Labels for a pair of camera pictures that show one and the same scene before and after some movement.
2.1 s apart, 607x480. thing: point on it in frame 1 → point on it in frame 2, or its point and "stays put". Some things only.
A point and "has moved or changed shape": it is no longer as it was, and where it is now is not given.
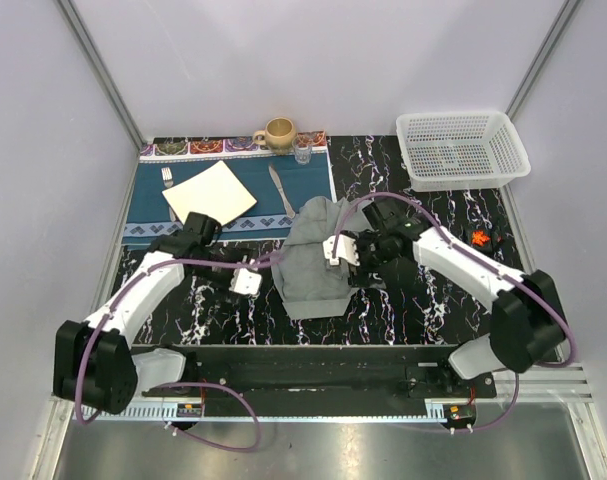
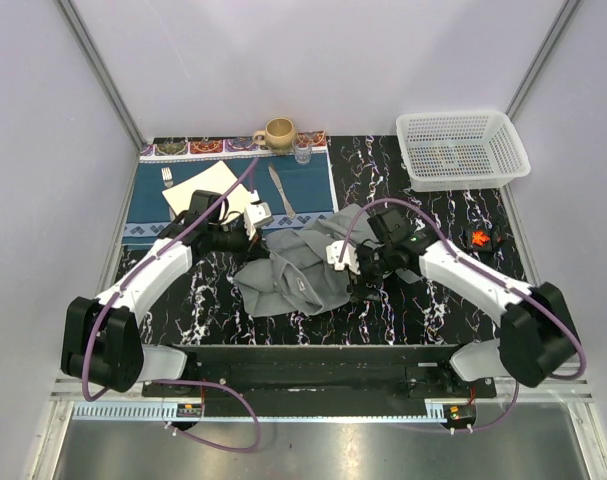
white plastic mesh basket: [461, 150] stays put
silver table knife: [290, 212] stays put
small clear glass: [302, 146] stays put
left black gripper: [222, 289] → [249, 246]
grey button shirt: [307, 284] has moved or changed shape
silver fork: [168, 181] stays put
